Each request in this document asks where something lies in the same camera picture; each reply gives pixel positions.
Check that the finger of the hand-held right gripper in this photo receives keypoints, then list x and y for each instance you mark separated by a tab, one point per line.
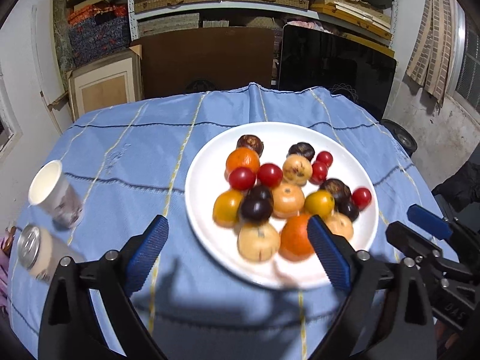
429	221
408	240

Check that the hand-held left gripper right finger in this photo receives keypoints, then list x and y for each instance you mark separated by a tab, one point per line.
330	257

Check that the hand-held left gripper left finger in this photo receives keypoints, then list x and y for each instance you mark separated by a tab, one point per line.
144	258

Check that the orange mandarin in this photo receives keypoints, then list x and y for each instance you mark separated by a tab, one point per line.
242	159
294	238

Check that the small brown pastry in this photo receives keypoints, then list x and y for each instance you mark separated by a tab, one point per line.
349	210

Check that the small yellow tomato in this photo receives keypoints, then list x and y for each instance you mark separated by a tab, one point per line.
319	203

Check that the red cherry tomato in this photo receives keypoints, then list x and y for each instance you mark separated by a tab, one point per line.
324	158
242	178
318	172
362	197
269	175

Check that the plain peach pepino melon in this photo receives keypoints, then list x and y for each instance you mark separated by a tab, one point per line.
288	200

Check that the dark purple plum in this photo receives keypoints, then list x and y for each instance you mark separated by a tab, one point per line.
256	210
261	191

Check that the large orange-yellow tomato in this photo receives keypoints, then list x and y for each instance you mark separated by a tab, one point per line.
227	207

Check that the white oval plate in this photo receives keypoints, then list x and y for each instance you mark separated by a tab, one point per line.
213	172

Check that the black cloth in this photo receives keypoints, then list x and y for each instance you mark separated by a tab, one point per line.
463	187

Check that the blue striped tablecloth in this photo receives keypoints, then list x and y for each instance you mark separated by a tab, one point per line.
123	165

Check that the white paper cup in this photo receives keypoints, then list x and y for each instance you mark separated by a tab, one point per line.
63	206

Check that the white drink can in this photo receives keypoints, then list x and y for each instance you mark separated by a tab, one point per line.
41	251

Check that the pink cloth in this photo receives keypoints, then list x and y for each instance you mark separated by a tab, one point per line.
5	266

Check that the metal window grille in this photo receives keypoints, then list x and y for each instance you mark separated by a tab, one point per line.
470	67

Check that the brick pattern paper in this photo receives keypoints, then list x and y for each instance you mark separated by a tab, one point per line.
431	45

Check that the black glass panel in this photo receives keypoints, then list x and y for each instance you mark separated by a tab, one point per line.
337	67

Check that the brown cardboard sheet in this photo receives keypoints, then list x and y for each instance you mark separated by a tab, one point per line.
206	63

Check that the white leaning board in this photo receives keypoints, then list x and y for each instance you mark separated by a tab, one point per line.
47	63

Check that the stack of yellow wooden boxes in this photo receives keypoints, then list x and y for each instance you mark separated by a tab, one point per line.
352	15

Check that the stack of blue patterned boxes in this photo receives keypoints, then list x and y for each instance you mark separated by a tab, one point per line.
97	37

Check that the green marbled slab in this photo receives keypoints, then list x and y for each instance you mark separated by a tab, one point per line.
62	37

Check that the white metal shelf rack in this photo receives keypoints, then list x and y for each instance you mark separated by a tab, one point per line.
131	15

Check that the wooden picture frame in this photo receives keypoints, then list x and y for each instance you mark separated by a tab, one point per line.
105	90

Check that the white window frame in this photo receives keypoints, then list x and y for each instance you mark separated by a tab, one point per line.
7	127

